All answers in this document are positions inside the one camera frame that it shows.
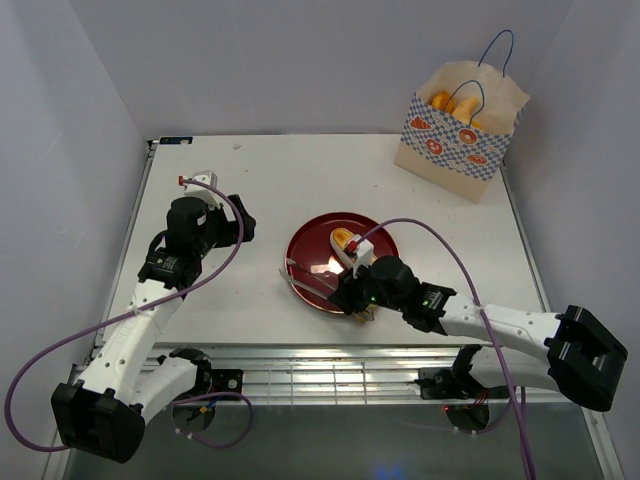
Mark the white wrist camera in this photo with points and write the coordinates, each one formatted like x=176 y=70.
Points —
x=360 y=252
x=200 y=186

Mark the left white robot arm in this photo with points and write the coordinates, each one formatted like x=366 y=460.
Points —
x=105 y=411

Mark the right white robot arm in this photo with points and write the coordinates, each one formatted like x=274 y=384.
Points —
x=572 y=353

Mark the blue table label sticker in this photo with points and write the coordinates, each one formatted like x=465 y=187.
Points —
x=176 y=140

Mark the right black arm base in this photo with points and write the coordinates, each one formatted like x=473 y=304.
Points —
x=446 y=383

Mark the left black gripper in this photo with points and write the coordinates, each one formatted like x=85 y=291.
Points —
x=231 y=228

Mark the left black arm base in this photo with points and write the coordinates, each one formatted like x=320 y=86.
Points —
x=224 y=380

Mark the dark red round plate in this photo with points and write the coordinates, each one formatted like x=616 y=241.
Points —
x=310 y=245

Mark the aluminium frame rail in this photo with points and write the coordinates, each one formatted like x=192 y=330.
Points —
x=283 y=376

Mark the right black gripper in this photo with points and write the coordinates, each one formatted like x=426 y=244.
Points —
x=347 y=298

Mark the small croissant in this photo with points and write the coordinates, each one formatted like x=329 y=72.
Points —
x=465 y=109

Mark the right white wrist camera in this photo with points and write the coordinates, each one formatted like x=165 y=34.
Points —
x=360 y=252

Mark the metal tongs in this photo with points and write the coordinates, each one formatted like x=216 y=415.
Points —
x=312 y=286

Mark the blue checkered paper bag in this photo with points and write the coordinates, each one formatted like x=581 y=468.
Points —
x=456 y=156

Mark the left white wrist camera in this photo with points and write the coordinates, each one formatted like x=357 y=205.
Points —
x=200 y=186

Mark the twisted orange bread stick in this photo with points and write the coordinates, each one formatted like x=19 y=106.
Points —
x=443 y=101

